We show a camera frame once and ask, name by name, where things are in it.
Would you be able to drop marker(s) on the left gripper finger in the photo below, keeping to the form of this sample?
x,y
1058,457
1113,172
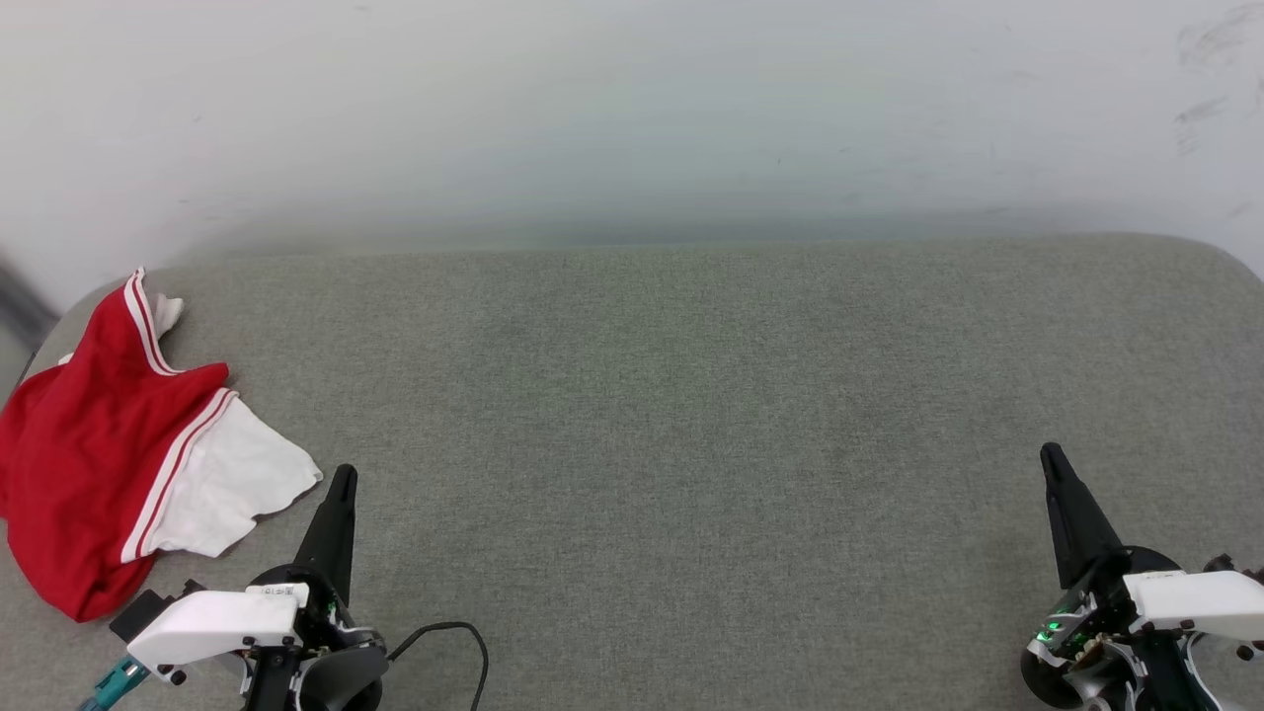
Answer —
x,y
334,538

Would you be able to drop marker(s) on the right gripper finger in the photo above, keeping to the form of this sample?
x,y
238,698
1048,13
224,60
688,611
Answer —
x,y
1078,523

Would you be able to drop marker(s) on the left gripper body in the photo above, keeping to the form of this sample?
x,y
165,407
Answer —
x,y
212,622

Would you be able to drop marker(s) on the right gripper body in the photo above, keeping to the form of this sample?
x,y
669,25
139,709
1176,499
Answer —
x,y
1185,597

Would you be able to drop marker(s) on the red and white basketball jersey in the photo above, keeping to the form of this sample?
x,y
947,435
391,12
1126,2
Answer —
x,y
79,444

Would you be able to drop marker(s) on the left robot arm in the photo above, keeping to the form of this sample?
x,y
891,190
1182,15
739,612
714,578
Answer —
x,y
341,681

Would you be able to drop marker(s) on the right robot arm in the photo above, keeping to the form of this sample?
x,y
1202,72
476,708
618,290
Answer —
x,y
1062,681

